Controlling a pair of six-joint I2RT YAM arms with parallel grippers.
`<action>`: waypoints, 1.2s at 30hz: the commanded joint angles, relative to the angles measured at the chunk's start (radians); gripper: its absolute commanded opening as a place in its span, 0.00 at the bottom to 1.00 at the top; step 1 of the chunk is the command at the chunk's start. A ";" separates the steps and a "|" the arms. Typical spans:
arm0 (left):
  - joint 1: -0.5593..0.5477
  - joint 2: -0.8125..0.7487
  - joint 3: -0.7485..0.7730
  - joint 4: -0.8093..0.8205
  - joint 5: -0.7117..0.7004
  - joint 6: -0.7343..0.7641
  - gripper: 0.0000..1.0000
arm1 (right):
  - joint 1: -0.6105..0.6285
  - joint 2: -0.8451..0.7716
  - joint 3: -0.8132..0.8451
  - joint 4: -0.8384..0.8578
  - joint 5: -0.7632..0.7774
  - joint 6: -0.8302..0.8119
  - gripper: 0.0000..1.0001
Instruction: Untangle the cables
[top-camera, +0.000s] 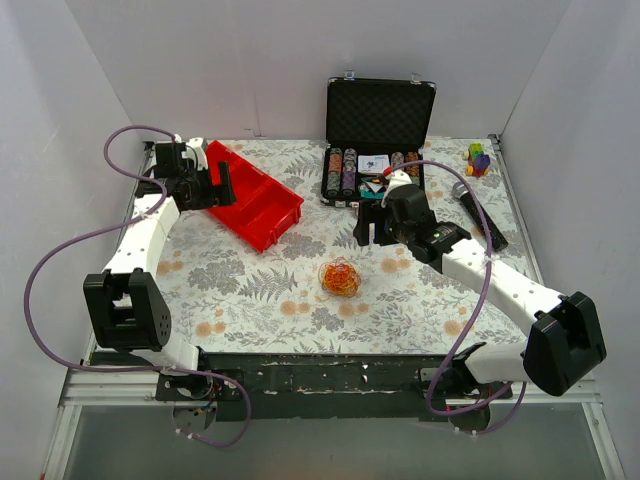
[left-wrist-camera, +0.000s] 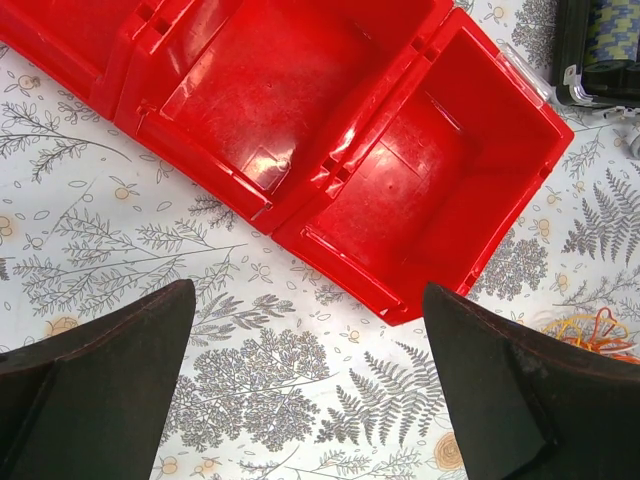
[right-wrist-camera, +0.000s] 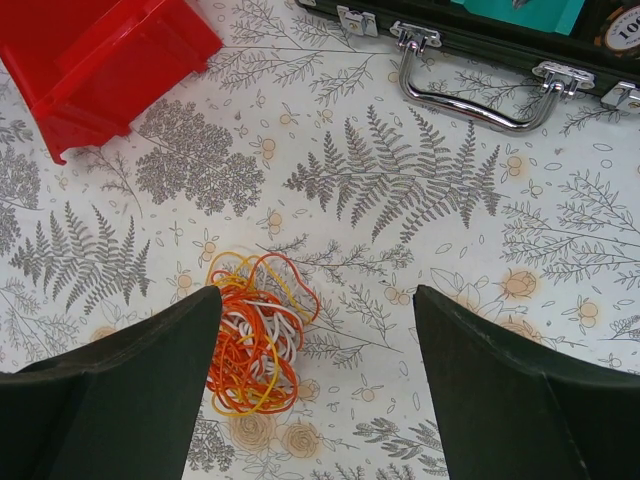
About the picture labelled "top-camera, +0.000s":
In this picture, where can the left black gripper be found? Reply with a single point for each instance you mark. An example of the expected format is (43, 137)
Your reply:
(209, 189)

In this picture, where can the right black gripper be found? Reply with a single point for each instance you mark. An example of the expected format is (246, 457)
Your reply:
(373, 220)

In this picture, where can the red plastic compartment bin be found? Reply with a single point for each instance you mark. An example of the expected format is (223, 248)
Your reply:
(264, 209)

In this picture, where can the orange rubber band tangle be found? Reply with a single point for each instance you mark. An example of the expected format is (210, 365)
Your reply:
(339, 278)

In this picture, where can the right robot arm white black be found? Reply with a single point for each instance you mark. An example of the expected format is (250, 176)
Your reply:
(564, 341)

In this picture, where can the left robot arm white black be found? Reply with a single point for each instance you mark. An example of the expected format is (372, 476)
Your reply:
(126, 308)

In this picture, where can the white playing card box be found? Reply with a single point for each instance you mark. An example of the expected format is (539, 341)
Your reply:
(372, 164)

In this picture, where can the black poker chip case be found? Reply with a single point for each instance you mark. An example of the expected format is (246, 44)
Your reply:
(370, 117)

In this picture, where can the colourful toy block train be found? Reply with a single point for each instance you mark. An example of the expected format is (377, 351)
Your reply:
(478, 161)

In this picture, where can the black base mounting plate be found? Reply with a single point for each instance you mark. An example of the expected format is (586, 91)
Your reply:
(308, 386)

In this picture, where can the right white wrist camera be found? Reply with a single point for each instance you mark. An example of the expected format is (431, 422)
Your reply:
(395, 179)

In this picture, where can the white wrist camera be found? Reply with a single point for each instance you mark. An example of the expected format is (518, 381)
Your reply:
(195, 153)
(395, 179)

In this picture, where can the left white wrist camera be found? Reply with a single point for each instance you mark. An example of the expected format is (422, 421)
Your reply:
(195, 153)

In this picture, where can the aluminium frame rail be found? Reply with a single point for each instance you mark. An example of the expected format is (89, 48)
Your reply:
(109, 389)

